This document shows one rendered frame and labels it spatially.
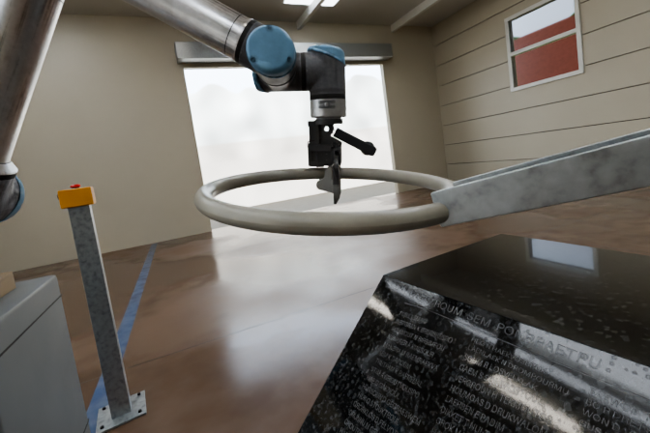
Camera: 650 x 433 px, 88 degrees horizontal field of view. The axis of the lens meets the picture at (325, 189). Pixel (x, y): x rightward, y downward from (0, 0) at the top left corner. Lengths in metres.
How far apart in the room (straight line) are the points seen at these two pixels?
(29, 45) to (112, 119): 5.95
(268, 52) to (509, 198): 0.48
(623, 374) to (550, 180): 0.20
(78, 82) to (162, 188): 2.17
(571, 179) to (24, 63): 1.05
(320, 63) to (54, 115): 6.50
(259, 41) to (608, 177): 0.56
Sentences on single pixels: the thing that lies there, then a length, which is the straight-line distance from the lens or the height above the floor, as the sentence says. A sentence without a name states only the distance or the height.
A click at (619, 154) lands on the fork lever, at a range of 0.46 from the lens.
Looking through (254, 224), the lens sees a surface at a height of 0.98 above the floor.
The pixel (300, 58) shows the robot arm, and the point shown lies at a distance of 0.84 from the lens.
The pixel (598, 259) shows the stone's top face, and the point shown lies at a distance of 0.71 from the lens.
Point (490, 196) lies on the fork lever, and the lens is 0.47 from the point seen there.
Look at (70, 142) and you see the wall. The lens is 7.03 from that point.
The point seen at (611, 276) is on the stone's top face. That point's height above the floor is 0.83.
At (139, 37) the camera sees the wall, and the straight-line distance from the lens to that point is 7.30.
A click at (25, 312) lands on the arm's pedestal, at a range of 0.98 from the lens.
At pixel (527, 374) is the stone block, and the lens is 0.47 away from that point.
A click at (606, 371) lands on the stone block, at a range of 0.45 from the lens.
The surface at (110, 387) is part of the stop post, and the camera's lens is 2.05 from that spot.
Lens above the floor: 1.05
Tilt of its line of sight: 5 degrees down
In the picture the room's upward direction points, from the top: 8 degrees counter-clockwise
